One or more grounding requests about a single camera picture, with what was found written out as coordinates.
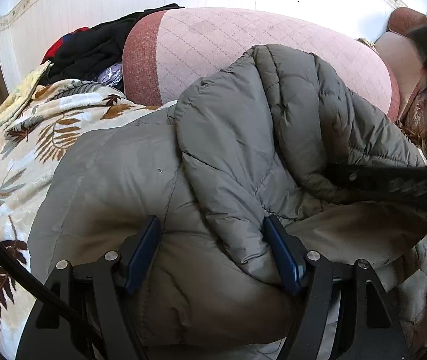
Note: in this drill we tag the plain beige cushion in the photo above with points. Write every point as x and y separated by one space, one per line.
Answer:
401 67

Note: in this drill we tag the red garment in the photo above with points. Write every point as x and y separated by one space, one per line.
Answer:
54 50

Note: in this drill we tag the grey puffer jacket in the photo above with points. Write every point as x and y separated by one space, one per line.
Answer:
217 138

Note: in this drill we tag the clear purple plastic bag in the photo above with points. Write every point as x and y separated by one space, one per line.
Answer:
112 75

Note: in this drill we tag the pink quilted sofa bolster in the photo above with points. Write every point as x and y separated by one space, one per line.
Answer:
236 45

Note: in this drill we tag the red-brown cushion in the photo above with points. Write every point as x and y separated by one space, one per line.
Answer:
404 22

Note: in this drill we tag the pale yellow cloth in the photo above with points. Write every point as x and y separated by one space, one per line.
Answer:
22 90

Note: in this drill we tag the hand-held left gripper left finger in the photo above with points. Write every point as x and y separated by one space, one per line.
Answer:
144 255

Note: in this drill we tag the black garment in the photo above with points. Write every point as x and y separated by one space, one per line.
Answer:
93 48

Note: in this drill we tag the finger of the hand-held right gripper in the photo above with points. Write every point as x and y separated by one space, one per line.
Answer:
386 184

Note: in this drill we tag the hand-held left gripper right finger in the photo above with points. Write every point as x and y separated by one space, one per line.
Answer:
283 255

